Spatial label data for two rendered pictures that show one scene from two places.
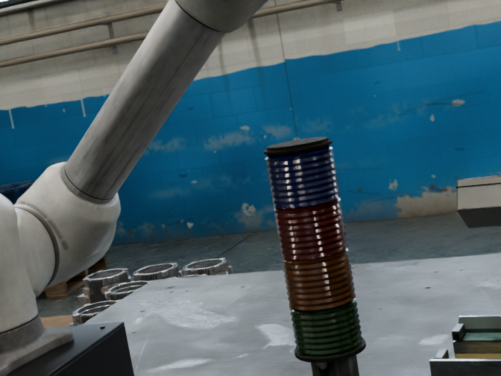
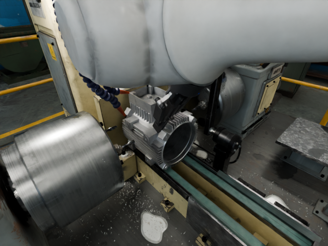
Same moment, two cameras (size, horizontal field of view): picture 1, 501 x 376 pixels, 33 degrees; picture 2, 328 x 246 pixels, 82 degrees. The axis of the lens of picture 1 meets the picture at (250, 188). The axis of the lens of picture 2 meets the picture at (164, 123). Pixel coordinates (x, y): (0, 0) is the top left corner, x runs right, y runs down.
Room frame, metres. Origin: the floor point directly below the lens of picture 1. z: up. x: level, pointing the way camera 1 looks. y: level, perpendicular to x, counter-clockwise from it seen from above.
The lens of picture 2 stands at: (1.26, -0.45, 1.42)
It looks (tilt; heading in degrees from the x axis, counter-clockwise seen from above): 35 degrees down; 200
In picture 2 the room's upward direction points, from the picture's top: straight up
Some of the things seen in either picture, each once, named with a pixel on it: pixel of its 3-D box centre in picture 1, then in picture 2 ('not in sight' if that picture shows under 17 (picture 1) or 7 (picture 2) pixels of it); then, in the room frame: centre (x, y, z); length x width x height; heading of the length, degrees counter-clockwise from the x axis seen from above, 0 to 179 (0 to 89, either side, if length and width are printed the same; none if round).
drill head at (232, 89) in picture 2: not in sight; (213, 94); (0.46, -0.51, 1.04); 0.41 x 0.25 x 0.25; 153
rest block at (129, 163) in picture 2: not in sight; (125, 163); (0.82, -0.78, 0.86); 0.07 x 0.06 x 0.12; 153
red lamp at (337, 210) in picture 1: (310, 227); not in sight; (0.73, -0.05, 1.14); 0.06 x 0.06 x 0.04
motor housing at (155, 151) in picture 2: not in sight; (159, 130); (0.76, -0.65, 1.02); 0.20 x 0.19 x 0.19; 63
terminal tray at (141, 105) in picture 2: not in sight; (151, 103); (0.74, -0.69, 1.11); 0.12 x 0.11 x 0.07; 63
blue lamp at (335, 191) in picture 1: (302, 176); not in sight; (0.73, -0.05, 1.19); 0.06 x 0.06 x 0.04
